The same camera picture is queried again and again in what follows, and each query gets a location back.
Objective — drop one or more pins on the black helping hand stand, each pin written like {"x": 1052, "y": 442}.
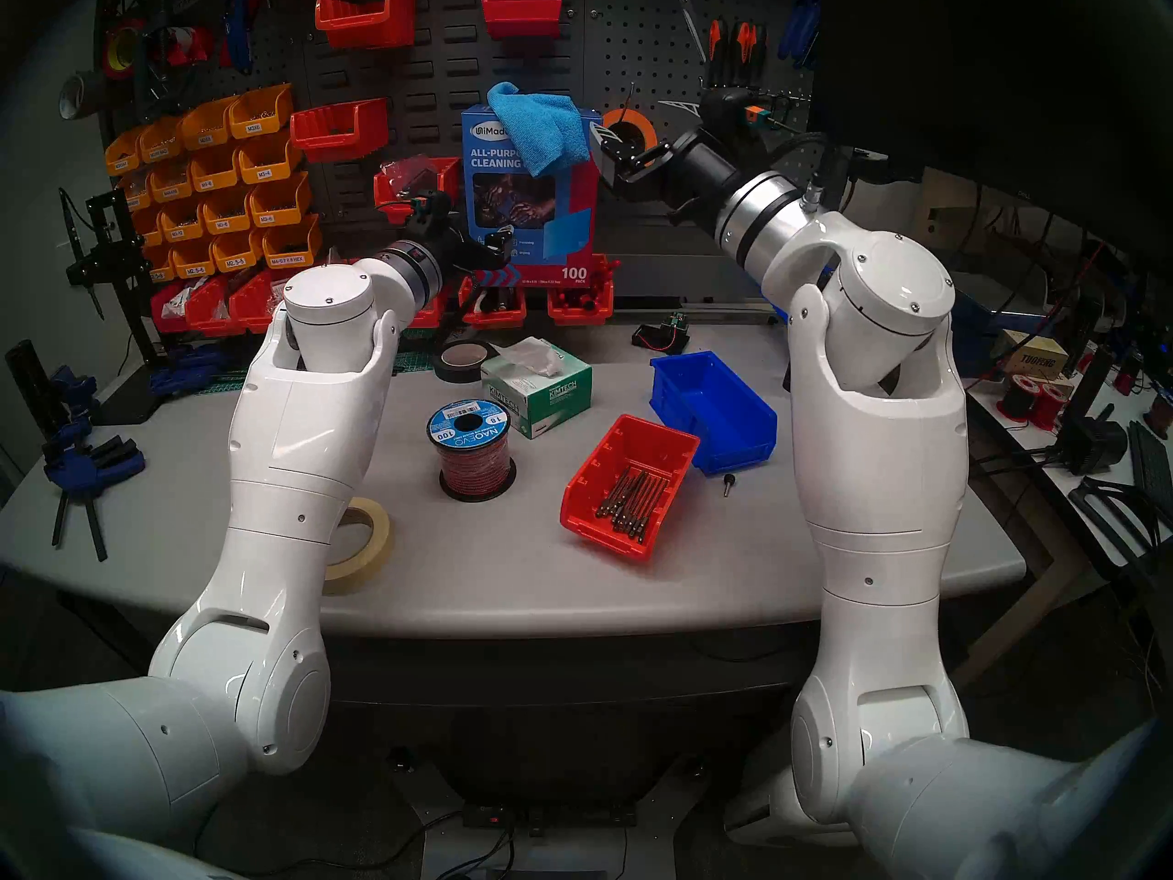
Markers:
{"x": 119, "y": 255}

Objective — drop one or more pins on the red white tape roll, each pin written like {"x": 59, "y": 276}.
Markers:
{"x": 188, "y": 46}

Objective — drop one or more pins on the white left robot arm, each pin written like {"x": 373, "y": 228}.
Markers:
{"x": 302, "y": 447}

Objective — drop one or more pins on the green white tissue box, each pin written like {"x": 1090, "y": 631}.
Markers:
{"x": 550, "y": 392}

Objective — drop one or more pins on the orange black screwdriver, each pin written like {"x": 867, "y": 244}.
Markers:
{"x": 740, "y": 53}
{"x": 715, "y": 53}

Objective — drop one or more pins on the black monitor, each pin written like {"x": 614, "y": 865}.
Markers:
{"x": 1008, "y": 81}

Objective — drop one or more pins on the red yellow tape roll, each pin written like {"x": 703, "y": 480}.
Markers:
{"x": 124, "y": 53}

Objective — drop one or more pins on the grey perforated pegboard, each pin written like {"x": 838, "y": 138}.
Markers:
{"x": 641, "y": 53}

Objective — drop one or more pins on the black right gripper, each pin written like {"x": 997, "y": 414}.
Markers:
{"x": 687, "y": 177}

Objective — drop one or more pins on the clear plastic bag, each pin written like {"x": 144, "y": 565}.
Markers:
{"x": 408, "y": 177}

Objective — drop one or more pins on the blue microfibre shop towel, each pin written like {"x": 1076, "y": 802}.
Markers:
{"x": 541, "y": 126}

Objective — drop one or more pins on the red plastic wall bin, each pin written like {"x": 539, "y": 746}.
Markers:
{"x": 252, "y": 310}
{"x": 172, "y": 314}
{"x": 495, "y": 314}
{"x": 209, "y": 312}
{"x": 394, "y": 211}
{"x": 367, "y": 26}
{"x": 429, "y": 314}
{"x": 522, "y": 16}
{"x": 582, "y": 310}
{"x": 339, "y": 140}

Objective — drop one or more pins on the blue red towel box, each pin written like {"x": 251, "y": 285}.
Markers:
{"x": 559, "y": 246}

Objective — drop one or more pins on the blue bar clamp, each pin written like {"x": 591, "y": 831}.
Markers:
{"x": 69, "y": 401}
{"x": 188, "y": 369}
{"x": 92, "y": 470}

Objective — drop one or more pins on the grey duct tape roll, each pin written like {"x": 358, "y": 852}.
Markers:
{"x": 81, "y": 97}

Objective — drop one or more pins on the circuit board with battery holder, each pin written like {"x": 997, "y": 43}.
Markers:
{"x": 660, "y": 337}

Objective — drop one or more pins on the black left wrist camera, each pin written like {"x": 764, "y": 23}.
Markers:
{"x": 429, "y": 211}

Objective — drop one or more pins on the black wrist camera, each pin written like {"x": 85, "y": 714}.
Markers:
{"x": 729, "y": 108}
{"x": 429, "y": 211}

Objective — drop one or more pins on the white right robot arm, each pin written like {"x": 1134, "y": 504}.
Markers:
{"x": 880, "y": 447}

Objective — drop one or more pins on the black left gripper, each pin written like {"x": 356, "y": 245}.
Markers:
{"x": 465, "y": 250}

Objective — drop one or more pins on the thin steel rod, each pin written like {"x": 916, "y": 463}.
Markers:
{"x": 624, "y": 498}
{"x": 614, "y": 493}
{"x": 645, "y": 507}
{"x": 656, "y": 511}
{"x": 634, "y": 502}

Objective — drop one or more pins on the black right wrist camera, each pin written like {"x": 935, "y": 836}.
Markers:
{"x": 729, "y": 108}

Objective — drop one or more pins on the black tape roll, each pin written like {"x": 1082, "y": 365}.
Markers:
{"x": 458, "y": 374}

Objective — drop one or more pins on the yellow plastic wall bin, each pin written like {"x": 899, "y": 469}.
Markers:
{"x": 270, "y": 168}
{"x": 229, "y": 220}
{"x": 207, "y": 134}
{"x": 291, "y": 250}
{"x": 260, "y": 122}
{"x": 162, "y": 147}
{"x": 137, "y": 197}
{"x": 158, "y": 270}
{"x": 149, "y": 234}
{"x": 183, "y": 229}
{"x": 279, "y": 212}
{"x": 124, "y": 159}
{"x": 217, "y": 177}
{"x": 238, "y": 259}
{"x": 195, "y": 267}
{"x": 172, "y": 188}

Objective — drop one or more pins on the blue plastic storage bin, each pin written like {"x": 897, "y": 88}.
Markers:
{"x": 715, "y": 401}

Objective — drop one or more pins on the black power strip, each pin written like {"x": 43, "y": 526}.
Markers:
{"x": 550, "y": 819}

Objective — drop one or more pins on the beige masking tape roll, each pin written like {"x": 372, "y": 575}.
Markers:
{"x": 376, "y": 548}

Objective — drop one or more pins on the red plastic storage bin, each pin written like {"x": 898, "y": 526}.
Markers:
{"x": 632, "y": 443}

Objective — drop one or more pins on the orange tape roll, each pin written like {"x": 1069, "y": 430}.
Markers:
{"x": 641, "y": 120}

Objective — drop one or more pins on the blue bench power supply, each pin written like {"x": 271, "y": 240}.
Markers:
{"x": 985, "y": 328}

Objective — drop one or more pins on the small cardboard box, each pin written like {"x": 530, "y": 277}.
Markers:
{"x": 1031, "y": 356}

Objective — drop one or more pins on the blue spring clamp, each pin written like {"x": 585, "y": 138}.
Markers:
{"x": 808, "y": 16}
{"x": 790, "y": 30}

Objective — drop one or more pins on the black desk device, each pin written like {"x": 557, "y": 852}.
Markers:
{"x": 1090, "y": 443}

